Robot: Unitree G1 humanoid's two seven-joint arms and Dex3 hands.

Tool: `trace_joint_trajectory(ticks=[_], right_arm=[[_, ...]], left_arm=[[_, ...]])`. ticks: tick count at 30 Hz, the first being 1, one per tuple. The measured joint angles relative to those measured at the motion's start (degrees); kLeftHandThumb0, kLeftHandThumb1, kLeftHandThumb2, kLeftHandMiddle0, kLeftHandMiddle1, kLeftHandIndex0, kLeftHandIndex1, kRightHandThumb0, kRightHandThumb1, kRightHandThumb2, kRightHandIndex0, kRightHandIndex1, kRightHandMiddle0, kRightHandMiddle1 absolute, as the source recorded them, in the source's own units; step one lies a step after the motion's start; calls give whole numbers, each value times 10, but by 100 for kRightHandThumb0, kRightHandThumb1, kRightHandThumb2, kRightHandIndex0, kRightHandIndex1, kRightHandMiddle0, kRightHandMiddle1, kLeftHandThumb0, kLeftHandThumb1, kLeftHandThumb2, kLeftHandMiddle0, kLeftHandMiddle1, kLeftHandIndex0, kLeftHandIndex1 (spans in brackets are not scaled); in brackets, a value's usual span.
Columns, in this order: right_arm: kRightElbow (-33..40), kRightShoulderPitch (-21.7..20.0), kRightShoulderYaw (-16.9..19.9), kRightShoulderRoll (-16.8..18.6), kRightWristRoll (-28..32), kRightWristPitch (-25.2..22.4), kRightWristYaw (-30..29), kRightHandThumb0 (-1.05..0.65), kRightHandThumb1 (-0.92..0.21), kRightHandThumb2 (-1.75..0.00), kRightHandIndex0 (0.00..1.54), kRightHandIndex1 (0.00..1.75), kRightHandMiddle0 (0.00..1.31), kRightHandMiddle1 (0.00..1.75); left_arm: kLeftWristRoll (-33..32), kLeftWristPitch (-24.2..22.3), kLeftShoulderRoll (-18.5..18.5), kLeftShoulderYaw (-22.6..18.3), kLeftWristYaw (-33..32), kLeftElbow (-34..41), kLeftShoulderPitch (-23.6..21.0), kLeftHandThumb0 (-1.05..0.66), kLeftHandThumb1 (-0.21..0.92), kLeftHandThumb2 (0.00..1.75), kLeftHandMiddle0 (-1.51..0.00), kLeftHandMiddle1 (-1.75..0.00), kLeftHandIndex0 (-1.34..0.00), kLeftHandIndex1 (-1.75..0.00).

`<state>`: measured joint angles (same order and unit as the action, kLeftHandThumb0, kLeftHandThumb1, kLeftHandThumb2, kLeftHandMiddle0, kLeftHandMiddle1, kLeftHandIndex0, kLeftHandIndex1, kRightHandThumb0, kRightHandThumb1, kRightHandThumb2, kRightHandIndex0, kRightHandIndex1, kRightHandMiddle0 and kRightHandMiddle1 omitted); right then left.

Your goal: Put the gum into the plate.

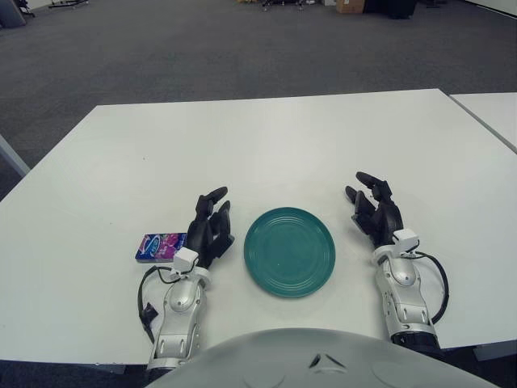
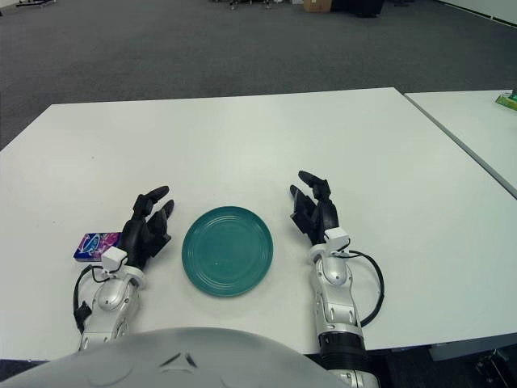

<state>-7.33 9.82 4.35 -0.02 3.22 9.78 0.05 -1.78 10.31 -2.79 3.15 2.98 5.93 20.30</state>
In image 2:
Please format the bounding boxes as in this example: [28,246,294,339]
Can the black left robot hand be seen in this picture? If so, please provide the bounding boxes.
[116,185,175,270]

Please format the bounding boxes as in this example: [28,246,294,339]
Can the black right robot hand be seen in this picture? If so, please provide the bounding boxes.
[289,170,340,246]

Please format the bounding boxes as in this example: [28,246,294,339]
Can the purple blue gum pack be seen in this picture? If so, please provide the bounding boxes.
[74,231,122,264]

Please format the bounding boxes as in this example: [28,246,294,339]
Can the teal ceramic plate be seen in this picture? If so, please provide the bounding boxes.
[181,205,275,299]

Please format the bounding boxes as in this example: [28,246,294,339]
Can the grey robot torso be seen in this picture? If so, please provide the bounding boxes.
[0,326,336,388]

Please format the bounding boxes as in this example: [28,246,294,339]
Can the black cabinet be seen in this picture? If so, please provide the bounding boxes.
[330,0,385,19]

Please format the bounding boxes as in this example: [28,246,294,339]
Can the brown cardboard box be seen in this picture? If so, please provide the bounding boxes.
[302,0,333,13]

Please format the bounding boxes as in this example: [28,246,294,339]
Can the green box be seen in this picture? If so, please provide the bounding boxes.
[494,89,517,111]

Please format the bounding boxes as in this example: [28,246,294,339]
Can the black chair bases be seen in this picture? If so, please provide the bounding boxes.
[228,0,280,10]

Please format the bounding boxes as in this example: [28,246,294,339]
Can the black table foot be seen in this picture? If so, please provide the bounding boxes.
[475,350,517,381]

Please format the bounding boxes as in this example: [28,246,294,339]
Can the black floor equipment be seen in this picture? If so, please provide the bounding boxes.
[0,0,56,9]

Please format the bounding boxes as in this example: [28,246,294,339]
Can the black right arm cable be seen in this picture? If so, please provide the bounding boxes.
[338,249,385,327]

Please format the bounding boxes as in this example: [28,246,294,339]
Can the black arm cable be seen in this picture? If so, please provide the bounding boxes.
[72,264,106,335]
[338,249,385,327]

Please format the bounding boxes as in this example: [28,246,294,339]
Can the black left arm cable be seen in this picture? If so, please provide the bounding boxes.
[72,264,106,335]

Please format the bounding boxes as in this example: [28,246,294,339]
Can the grey table frame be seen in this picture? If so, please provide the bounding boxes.
[427,341,517,363]

